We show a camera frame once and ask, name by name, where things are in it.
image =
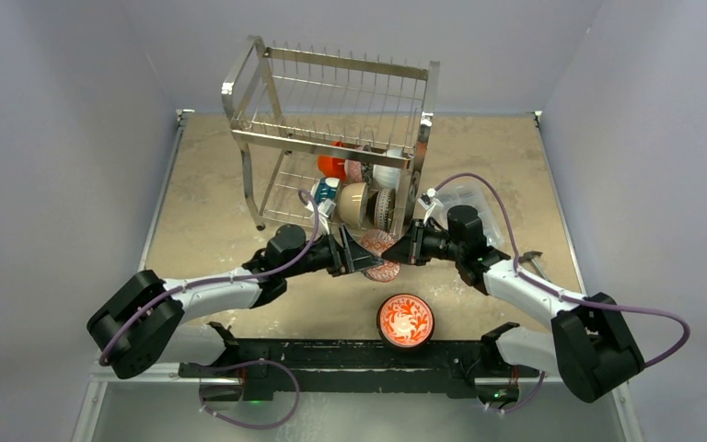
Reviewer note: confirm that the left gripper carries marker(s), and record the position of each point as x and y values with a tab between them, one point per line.
354	257

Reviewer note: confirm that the red floral pattern bowl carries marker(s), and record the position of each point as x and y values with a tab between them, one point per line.
405	322

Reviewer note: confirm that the clear plastic screw box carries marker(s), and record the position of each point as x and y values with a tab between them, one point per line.
469	192

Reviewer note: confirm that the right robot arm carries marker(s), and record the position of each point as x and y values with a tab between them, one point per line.
589	344

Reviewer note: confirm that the red geometric pattern bowl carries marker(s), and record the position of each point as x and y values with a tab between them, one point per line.
377	241

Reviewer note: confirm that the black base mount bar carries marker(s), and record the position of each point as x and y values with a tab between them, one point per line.
466	369

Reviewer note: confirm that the steel two-tier dish rack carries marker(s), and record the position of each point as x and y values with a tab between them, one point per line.
287	106

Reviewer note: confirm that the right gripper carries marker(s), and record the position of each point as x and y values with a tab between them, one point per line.
416	241

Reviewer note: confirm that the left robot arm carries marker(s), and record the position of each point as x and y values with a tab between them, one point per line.
137	325

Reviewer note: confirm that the black hex key tool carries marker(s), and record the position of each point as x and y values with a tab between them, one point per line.
531	257

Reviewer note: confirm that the white red-rimmed bowl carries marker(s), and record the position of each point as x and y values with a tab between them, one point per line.
325	189

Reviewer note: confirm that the beige speckled bowl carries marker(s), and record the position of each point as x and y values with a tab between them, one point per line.
351	206

